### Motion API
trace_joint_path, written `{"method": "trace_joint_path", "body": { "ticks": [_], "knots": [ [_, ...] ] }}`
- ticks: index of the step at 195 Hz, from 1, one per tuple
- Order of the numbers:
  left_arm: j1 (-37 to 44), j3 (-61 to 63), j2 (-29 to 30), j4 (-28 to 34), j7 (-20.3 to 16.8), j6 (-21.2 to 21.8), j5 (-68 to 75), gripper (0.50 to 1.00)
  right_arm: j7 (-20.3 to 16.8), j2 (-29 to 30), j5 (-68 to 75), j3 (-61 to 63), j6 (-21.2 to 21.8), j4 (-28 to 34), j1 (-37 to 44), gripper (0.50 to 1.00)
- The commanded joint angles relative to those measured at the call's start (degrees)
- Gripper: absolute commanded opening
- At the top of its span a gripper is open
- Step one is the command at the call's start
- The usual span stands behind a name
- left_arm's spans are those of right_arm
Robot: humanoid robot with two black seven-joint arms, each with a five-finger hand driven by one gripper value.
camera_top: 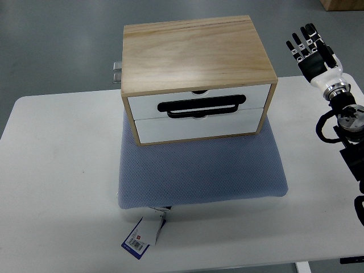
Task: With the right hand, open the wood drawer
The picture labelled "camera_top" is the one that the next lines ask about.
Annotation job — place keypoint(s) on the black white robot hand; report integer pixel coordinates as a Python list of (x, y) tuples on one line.
[(318, 63)]

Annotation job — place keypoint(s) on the white drawer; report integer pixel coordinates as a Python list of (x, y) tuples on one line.
[(167, 129), (157, 106)]

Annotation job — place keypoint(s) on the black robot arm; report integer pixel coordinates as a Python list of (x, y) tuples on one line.
[(349, 129)]

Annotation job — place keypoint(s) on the wooden drawer cabinet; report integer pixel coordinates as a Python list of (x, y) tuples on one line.
[(194, 56)]

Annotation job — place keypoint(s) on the cardboard box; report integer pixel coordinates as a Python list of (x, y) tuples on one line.
[(342, 5)]

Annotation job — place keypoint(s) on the blue mesh cushion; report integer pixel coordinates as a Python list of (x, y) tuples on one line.
[(200, 171)]

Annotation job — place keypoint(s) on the black table control panel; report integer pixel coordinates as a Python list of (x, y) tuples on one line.
[(351, 260)]

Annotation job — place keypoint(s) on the white table leg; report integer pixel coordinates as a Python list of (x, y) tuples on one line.
[(303, 267)]

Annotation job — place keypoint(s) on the blue white product tag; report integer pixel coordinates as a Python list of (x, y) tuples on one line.
[(146, 232)]

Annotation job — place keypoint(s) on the metal clamp bracket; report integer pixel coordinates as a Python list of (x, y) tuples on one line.
[(117, 72)]

